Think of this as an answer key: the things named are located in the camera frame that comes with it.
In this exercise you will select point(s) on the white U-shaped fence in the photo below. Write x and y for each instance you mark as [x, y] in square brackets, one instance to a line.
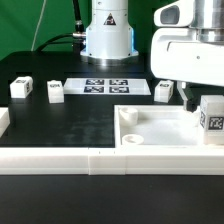
[194, 160]

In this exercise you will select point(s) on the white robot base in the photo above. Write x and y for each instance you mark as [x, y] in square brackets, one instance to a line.
[109, 37]

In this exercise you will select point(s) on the white square tabletop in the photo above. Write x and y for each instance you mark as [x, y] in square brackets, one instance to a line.
[164, 126]

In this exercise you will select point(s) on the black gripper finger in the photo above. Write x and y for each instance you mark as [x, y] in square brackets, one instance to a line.
[189, 103]

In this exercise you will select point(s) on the white marker sheet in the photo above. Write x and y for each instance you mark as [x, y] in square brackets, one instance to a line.
[106, 86]

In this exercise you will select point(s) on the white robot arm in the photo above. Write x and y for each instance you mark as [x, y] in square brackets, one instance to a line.
[188, 46]

